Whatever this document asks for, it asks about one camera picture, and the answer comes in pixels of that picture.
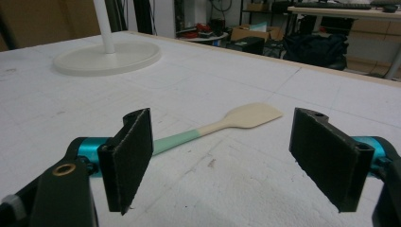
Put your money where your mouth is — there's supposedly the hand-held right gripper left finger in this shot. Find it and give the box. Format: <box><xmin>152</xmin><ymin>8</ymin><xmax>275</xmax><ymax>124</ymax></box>
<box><xmin>96</xmin><ymin>107</ymin><xmax>154</xmax><ymax>216</ymax></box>

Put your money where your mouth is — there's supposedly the red tool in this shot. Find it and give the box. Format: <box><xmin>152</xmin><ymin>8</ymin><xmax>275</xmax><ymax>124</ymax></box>
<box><xmin>183</xmin><ymin>22</ymin><xmax>216</xmax><ymax>40</ymax></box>

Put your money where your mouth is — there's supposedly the wooden spatula with green handle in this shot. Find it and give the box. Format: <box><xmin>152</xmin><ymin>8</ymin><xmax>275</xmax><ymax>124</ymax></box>
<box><xmin>151</xmin><ymin>102</ymin><xmax>284</xmax><ymax>157</ymax></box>

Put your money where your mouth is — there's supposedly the black keyboard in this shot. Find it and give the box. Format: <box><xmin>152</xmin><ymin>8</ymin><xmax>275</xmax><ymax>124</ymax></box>
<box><xmin>293</xmin><ymin>1</ymin><xmax>373</xmax><ymax>10</ymax></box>

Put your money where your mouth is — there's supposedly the wooden desk with white legs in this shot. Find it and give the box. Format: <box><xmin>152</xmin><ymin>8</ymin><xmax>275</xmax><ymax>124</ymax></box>
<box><xmin>287</xmin><ymin>5</ymin><xmax>401</xmax><ymax>81</ymax></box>

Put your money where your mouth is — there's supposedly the white lamp stand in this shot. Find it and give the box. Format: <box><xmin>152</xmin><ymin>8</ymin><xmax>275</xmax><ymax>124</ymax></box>
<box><xmin>52</xmin><ymin>0</ymin><xmax>163</xmax><ymax>78</ymax></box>

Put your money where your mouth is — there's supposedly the black bag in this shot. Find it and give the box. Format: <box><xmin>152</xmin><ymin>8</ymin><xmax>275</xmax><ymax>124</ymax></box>
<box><xmin>282</xmin><ymin>32</ymin><xmax>350</xmax><ymax>71</ymax></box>

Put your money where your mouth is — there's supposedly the round white side table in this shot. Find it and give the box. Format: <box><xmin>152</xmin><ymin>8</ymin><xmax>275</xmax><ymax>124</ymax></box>
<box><xmin>179</xmin><ymin>31</ymin><xmax>230</xmax><ymax>44</ymax></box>

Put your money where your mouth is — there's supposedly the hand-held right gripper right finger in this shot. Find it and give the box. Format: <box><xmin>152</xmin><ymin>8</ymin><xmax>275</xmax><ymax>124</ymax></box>
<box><xmin>288</xmin><ymin>107</ymin><xmax>375</xmax><ymax>214</ymax></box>

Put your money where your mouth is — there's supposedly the black box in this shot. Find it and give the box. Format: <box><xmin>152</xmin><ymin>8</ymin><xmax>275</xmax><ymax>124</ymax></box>
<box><xmin>225</xmin><ymin>36</ymin><xmax>266</xmax><ymax>56</ymax></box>

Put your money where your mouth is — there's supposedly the cardboard box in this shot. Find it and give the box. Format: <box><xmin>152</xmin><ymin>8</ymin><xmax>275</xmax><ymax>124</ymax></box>
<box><xmin>230</xmin><ymin>22</ymin><xmax>285</xmax><ymax>44</ymax></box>

